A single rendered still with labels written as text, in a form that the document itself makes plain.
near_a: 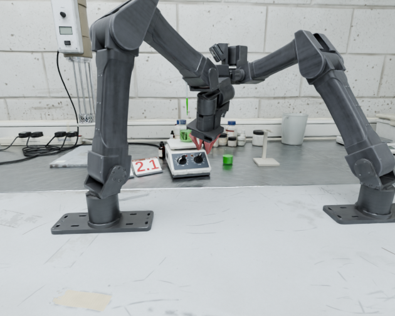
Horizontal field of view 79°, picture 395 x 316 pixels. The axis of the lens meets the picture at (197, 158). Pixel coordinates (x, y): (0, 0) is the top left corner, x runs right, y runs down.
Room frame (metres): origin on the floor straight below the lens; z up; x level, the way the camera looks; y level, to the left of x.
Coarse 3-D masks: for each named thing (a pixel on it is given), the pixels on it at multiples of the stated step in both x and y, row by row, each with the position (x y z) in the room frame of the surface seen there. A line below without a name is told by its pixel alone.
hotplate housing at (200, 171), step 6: (168, 150) 0.82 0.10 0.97; (174, 150) 0.80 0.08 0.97; (180, 150) 0.80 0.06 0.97; (186, 150) 0.80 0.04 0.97; (192, 150) 0.81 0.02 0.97; (198, 150) 0.81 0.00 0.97; (204, 150) 0.82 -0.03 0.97; (168, 156) 0.81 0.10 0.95; (168, 162) 0.81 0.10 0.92; (198, 168) 0.74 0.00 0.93; (204, 168) 0.74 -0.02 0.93; (210, 168) 0.75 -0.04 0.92; (174, 174) 0.71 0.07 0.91; (180, 174) 0.72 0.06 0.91; (186, 174) 0.73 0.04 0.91; (192, 174) 0.73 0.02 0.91; (198, 174) 0.73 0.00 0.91; (204, 174) 0.74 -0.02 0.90
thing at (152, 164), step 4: (148, 160) 0.80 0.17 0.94; (152, 160) 0.81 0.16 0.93; (156, 160) 0.81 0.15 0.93; (136, 164) 0.77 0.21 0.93; (140, 164) 0.78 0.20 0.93; (144, 164) 0.78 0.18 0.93; (148, 164) 0.79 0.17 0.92; (152, 164) 0.79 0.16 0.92; (156, 164) 0.80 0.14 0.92; (136, 168) 0.76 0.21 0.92; (140, 168) 0.77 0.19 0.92; (144, 168) 0.77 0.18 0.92; (148, 168) 0.78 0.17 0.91; (152, 168) 0.78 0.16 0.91; (156, 168) 0.79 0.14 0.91; (160, 168) 0.79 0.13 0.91
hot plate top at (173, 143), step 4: (168, 140) 0.88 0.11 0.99; (172, 140) 0.88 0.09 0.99; (176, 140) 0.88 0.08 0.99; (168, 144) 0.84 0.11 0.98; (172, 144) 0.82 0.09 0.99; (176, 144) 0.82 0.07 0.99; (180, 144) 0.82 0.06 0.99; (184, 144) 0.82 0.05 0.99; (188, 144) 0.82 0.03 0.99; (192, 144) 0.82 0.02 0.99; (172, 148) 0.79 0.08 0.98; (176, 148) 0.79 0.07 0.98; (180, 148) 0.80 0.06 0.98; (184, 148) 0.80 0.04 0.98
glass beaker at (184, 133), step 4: (180, 120) 0.88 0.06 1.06; (184, 120) 0.90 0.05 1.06; (188, 120) 0.90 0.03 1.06; (180, 124) 0.85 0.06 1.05; (184, 124) 0.84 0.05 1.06; (180, 128) 0.85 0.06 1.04; (184, 128) 0.84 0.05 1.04; (180, 132) 0.85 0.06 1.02; (184, 132) 0.84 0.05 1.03; (188, 132) 0.84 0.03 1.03; (180, 136) 0.86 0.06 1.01; (184, 136) 0.84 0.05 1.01; (188, 136) 0.84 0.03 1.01; (180, 140) 0.86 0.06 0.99; (184, 140) 0.84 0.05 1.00; (188, 140) 0.84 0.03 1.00
